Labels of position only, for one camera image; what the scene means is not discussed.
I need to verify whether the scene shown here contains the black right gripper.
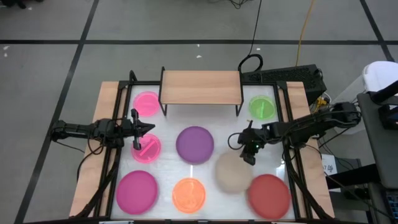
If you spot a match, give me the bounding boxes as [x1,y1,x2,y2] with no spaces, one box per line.
[237,119,266,152]

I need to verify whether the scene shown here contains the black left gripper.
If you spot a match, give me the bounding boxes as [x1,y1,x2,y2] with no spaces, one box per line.
[122,108,156,140]

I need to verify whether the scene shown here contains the small translucent pink plate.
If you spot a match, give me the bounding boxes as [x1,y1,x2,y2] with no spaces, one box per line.
[132,90,161,118]
[130,133,162,164]

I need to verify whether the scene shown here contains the beige plate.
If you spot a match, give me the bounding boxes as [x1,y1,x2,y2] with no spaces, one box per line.
[214,151,254,194]

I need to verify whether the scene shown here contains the translucent green plate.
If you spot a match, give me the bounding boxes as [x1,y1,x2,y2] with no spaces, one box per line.
[248,95,277,121]

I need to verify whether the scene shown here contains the purple plate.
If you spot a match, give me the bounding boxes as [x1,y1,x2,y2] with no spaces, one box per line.
[175,126,215,165]

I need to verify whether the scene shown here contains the red plate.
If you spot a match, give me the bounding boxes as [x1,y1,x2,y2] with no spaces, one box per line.
[247,174,292,220]

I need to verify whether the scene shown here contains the large magenta plate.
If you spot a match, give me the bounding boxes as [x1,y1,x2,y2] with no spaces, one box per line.
[115,170,159,215]

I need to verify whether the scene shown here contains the translucent orange plate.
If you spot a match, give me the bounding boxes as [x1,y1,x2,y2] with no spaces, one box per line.
[171,177,207,215]

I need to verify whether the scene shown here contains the yellow connectors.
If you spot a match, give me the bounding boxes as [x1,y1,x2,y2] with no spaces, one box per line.
[315,96,328,110]

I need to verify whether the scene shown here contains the white paper note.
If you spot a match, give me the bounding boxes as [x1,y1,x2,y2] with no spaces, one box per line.
[321,154,338,175]

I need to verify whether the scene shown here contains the black box under desk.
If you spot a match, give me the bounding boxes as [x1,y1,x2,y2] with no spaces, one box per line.
[325,158,382,189]

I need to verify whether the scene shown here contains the grey desk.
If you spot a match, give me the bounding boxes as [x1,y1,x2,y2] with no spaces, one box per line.
[356,90,398,190]

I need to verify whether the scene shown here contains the black device on desk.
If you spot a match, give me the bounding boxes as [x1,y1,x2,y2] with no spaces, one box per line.
[377,104,398,131]

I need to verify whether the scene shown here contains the black bar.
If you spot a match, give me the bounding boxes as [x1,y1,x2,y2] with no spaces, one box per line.
[369,80,398,105]

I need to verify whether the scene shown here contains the white rounded cover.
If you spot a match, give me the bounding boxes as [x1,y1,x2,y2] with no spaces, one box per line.
[362,60,398,93]

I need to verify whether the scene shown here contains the dark keyboard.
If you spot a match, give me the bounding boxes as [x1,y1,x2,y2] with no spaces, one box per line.
[384,189,398,220]

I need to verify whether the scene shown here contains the black object on floor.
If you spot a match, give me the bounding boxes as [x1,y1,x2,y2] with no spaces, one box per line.
[0,0,44,9]

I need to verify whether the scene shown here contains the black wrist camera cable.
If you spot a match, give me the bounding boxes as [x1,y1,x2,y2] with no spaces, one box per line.
[228,132,244,151]

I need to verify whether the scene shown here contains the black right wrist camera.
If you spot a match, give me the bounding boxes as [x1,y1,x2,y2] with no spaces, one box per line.
[241,150,258,166]

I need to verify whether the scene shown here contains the black metal table frame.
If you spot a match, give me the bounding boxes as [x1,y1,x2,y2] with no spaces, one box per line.
[73,70,333,224]

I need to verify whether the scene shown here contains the wooden shelf with black frame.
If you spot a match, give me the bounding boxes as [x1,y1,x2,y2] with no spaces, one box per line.
[157,66,244,118]

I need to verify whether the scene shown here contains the black arm base cable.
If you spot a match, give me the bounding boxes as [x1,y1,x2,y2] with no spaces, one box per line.
[76,138,106,184]

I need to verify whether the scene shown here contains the black power cable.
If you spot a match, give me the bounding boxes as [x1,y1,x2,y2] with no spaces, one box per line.
[237,0,264,74]

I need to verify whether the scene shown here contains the yellow cable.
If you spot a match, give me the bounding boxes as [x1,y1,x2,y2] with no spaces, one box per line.
[295,0,317,67]

